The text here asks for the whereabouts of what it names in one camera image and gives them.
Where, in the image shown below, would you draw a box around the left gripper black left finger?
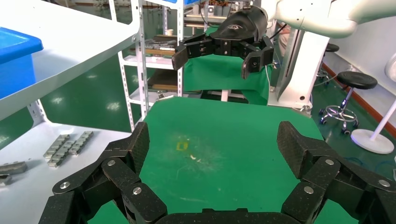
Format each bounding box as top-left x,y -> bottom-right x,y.
38,121 -> 168,224

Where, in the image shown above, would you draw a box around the grey metal parts pile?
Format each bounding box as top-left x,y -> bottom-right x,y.
143,35 -> 177,52

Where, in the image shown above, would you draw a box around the black round stool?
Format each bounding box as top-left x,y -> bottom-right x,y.
316,43 -> 340,86
318,71 -> 379,136

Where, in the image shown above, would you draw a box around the white robot torso column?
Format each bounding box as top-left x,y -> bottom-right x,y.
267,28 -> 331,116

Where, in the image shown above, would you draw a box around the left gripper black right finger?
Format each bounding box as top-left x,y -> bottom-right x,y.
276,120 -> 396,224

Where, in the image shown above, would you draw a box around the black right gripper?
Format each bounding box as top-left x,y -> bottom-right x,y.
171,6 -> 276,80

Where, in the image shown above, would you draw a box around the green table cloth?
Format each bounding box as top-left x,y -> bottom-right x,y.
88,96 -> 360,224

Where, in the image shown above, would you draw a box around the green cloth covered table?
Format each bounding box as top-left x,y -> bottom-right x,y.
183,26 -> 273,106

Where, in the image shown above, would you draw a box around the blue plastic bin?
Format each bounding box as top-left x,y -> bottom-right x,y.
161,0 -> 202,8
0,27 -> 44,99

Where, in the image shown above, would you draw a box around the grey metal link strip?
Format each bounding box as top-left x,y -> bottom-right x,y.
0,161 -> 28,176
68,131 -> 94,155
47,140 -> 76,168
42,134 -> 71,160

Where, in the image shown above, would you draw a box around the brown wooden boards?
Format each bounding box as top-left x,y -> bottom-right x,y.
148,68 -> 179,92

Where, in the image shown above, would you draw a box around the white standing fan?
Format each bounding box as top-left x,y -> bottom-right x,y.
350,52 -> 396,154

